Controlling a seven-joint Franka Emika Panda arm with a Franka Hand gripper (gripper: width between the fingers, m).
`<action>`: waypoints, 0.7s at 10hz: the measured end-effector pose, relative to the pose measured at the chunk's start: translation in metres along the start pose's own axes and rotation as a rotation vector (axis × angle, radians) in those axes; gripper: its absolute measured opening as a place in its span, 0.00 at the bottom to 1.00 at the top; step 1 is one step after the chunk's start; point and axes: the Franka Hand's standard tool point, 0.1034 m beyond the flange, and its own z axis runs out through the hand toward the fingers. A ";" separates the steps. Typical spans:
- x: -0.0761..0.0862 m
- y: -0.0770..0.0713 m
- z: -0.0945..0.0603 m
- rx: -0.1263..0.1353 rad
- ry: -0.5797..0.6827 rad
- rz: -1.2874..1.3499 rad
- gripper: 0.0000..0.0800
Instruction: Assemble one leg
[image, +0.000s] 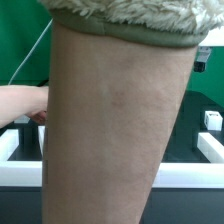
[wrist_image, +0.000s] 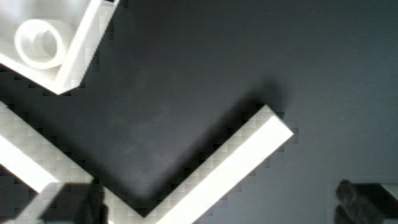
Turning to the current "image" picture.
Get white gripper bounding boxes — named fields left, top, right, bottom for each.
left=194, top=46, right=212, bottom=73

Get bare human forearm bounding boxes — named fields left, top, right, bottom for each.
left=43, top=23, right=195, bottom=224

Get pale human hand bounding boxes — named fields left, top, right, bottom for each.
left=0, top=85, right=48, bottom=128

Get fleece beige sleeve cuff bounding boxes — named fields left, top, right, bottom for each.
left=39, top=0, right=224, bottom=48

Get white U-shaped obstacle fence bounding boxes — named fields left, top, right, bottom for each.
left=0, top=129, right=224, bottom=189

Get white cable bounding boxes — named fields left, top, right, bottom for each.
left=7, top=18, right=54, bottom=86

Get black cable bundle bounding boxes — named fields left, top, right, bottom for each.
left=36, top=78, right=50, bottom=88

